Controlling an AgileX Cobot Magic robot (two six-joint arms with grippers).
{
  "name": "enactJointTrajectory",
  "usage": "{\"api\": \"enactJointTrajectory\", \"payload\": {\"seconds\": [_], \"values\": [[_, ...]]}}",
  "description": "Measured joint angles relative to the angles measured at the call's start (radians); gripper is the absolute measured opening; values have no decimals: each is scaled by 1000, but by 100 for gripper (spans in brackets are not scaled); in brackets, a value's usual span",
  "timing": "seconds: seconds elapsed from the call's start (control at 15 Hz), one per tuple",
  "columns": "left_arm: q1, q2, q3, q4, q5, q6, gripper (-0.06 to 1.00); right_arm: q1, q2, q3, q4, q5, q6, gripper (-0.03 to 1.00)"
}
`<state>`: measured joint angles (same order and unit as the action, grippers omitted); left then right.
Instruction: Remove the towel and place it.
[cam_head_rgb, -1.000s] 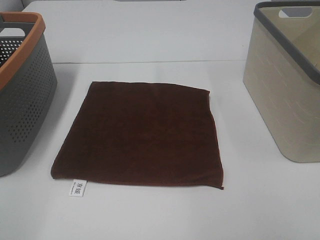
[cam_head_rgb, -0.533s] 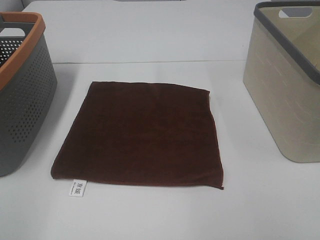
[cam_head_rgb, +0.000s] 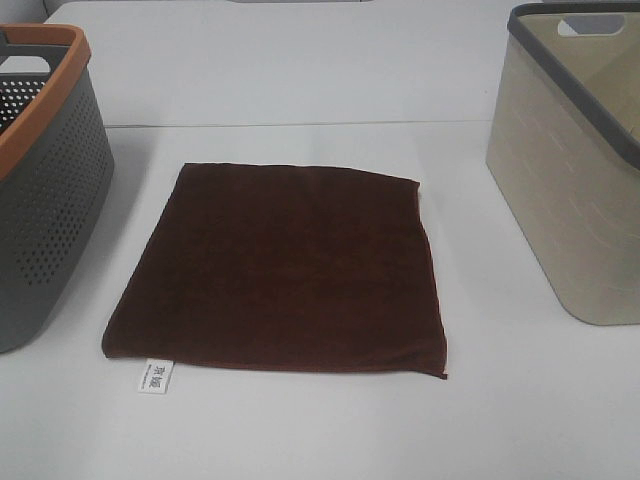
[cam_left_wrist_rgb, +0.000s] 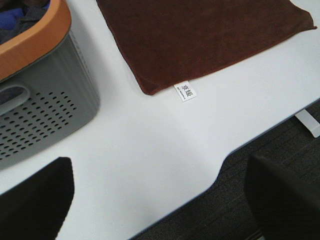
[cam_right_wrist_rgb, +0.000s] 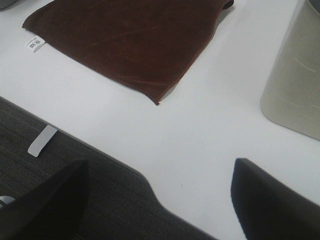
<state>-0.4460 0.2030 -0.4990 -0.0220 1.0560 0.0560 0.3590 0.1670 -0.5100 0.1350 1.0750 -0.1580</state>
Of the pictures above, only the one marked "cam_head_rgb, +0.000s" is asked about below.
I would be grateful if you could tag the beige basket grey rim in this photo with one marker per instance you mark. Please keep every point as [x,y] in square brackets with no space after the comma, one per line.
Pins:
[564,150]

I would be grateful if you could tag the brown towel with white label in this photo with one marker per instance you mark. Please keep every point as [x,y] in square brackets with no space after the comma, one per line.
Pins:
[285,268]

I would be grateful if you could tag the grey perforated basket orange rim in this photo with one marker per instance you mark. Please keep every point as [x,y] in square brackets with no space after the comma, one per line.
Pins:
[56,170]

